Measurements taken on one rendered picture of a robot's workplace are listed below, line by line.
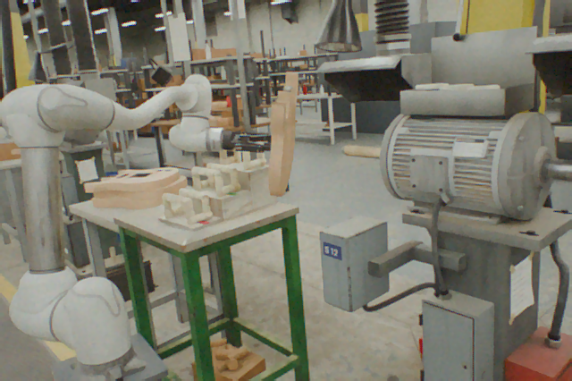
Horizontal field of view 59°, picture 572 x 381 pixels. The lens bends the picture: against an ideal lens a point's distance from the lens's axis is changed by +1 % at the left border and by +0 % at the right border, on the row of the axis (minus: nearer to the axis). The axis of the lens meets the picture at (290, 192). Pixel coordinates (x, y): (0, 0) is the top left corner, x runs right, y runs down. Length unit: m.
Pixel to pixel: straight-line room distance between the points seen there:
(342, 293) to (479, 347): 0.34
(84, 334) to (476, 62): 1.28
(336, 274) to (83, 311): 0.71
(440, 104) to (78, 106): 0.96
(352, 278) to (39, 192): 0.94
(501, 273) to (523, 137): 0.33
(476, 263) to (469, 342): 0.19
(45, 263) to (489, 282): 1.24
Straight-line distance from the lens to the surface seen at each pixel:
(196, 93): 1.91
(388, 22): 1.52
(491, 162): 1.22
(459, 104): 1.28
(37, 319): 1.67
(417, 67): 1.49
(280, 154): 1.74
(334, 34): 1.42
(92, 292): 1.53
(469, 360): 1.32
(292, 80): 1.93
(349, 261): 1.23
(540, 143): 1.28
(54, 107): 1.49
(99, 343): 1.55
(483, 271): 1.32
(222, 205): 2.07
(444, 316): 1.30
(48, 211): 1.64
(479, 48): 1.41
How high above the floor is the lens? 1.53
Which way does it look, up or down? 14 degrees down
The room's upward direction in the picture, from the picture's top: 5 degrees counter-clockwise
